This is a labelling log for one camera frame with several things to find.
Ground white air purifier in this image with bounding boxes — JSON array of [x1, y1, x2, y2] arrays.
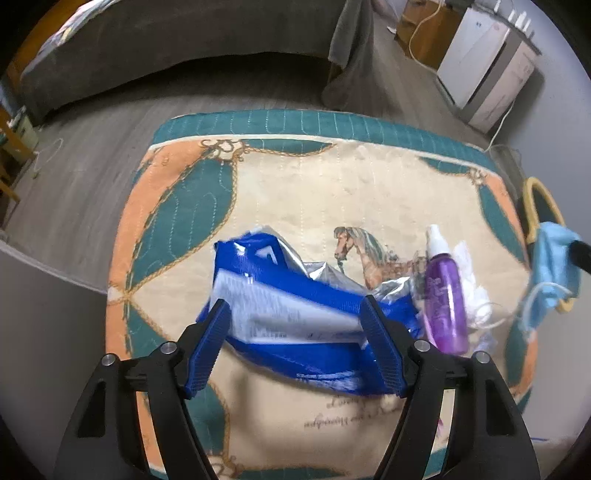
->
[[436, 4, 541, 134]]

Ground white wifi router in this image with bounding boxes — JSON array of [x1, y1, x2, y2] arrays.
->
[[477, 0, 534, 38]]

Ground horse pattern quilted mat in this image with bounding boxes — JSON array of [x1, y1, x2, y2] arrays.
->
[[106, 110, 537, 479]]

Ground wooden side furniture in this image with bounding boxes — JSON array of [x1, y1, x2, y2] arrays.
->
[[1, 84, 38, 206]]

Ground light blue floral quilt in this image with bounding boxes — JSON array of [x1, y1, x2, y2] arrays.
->
[[12, 0, 115, 74]]

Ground wooden headboard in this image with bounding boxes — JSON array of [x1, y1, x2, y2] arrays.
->
[[1, 0, 84, 92]]

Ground bed with grey cover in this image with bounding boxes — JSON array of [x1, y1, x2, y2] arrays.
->
[[19, 1, 374, 120]]

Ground light blue face mask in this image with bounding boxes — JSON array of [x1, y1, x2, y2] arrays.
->
[[475, 221, 584, 335]]

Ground white tissue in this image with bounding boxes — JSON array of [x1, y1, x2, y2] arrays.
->
[[452, 241, 497, 354]]

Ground wooden tv cabinet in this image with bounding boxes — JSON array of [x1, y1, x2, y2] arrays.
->
[[395, 1, 463, 71]]

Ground blue snack bag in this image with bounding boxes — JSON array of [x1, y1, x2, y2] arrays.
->
[[205, 229, 423, 396]]

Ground purple spray bottle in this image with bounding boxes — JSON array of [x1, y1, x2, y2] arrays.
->
[[424, 224, 469, 355]]

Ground white power cable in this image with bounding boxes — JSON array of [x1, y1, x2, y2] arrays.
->
[[406, 0, 447, 75]]

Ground yellow teal trash bin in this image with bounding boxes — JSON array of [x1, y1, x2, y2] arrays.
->
[[522, 177, 581, 314]]

